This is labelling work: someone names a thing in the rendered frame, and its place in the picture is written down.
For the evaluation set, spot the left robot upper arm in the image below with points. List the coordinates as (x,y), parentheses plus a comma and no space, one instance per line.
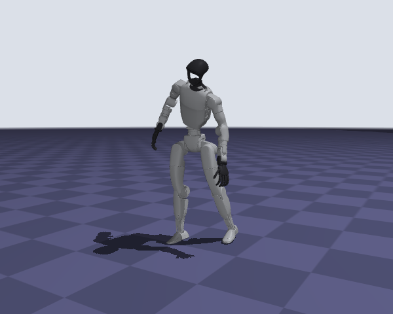
(215,104)

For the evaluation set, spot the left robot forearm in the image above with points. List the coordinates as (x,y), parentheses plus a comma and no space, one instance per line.
(222,143)

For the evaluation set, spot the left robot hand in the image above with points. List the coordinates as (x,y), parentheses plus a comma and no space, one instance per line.
(223,173)

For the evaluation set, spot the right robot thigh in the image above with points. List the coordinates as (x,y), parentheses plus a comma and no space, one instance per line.
(177,168)

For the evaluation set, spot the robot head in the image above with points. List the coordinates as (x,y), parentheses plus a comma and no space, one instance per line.
(198,67)

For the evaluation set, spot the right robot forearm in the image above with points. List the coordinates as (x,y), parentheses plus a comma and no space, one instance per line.
(164,114)

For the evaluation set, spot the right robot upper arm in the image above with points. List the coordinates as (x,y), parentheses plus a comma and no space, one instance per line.
(175,93)

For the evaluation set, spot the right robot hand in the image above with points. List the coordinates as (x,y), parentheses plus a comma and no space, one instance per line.
(157,130)

